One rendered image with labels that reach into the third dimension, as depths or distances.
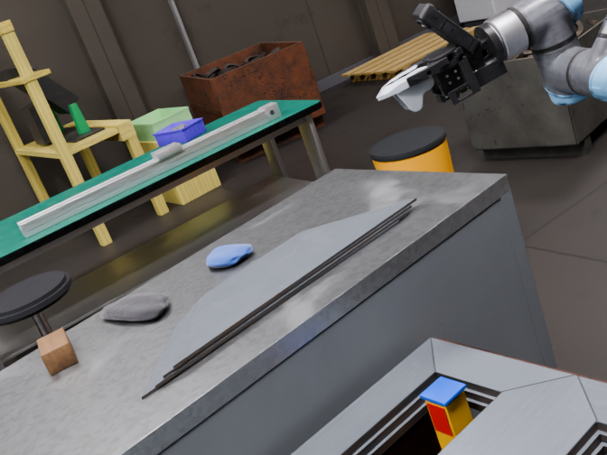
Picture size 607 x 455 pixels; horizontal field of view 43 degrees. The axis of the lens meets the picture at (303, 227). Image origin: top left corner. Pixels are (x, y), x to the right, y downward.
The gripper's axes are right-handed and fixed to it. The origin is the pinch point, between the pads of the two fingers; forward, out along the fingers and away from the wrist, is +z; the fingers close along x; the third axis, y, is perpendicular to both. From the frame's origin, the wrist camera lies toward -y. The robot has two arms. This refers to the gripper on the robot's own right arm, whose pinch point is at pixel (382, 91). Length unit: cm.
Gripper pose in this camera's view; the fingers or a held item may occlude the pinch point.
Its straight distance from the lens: 127.7
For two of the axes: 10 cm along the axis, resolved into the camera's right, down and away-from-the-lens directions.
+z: -8.6, 5.0, -0.5
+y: 4.7, 8.3, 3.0
